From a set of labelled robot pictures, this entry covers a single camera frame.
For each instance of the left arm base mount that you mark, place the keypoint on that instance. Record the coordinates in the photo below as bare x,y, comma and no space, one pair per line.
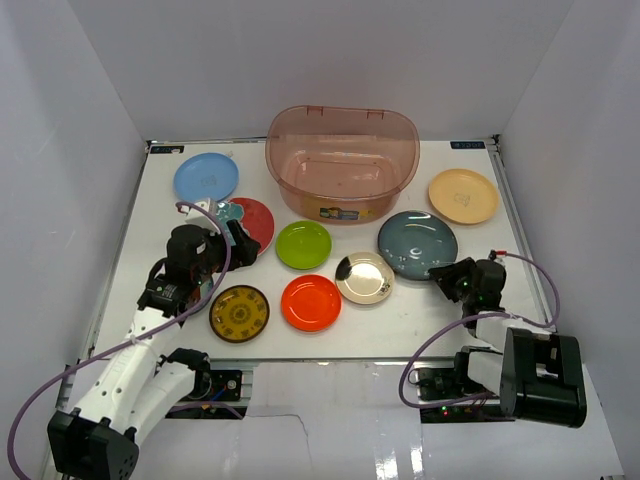
216,395

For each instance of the right dark table label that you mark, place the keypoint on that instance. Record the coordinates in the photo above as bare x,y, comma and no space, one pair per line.
467,145

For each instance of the pink translucent plastic bin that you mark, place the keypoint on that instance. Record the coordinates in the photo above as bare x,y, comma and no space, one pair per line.
341,165

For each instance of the light blue plastic plate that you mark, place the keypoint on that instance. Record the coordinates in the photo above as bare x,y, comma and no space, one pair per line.
206,176

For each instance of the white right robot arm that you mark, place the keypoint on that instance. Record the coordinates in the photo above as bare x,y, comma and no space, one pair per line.
535,373

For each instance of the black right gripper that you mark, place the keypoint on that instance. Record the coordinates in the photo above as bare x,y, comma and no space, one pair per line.
446,276

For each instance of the pale yellow plastic plate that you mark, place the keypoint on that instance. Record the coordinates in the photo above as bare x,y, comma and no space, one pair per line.
463,196

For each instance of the left dark table label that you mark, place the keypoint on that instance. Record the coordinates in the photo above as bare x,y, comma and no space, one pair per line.
166,149

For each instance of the dark table label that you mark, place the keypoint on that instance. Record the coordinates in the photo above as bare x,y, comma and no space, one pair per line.
166,149
467,145

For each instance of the yellow patterned brown-rimmed plate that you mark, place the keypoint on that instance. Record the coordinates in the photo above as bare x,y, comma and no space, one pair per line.
239,314

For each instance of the red plate with teal flower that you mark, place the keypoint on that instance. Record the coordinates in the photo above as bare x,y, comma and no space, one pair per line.
254,217

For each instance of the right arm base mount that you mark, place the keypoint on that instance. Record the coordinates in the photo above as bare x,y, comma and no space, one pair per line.
442,384

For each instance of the orange plastic plate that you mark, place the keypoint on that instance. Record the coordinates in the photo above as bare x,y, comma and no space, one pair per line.
311,303

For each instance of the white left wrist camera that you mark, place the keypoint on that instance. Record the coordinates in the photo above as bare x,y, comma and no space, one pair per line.
200,215

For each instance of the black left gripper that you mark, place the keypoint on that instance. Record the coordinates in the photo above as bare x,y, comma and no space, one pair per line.
233,242

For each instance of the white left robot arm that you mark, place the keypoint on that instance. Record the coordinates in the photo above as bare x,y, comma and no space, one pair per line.
100,437

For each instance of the cream plate with black flowers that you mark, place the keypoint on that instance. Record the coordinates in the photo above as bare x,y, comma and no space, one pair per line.
364,278

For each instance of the dark blue ceramic plate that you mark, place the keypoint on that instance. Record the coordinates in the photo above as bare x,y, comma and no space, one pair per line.
413,242

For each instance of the lime green plastic plate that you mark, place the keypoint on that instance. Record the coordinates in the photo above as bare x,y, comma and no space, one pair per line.
303,245

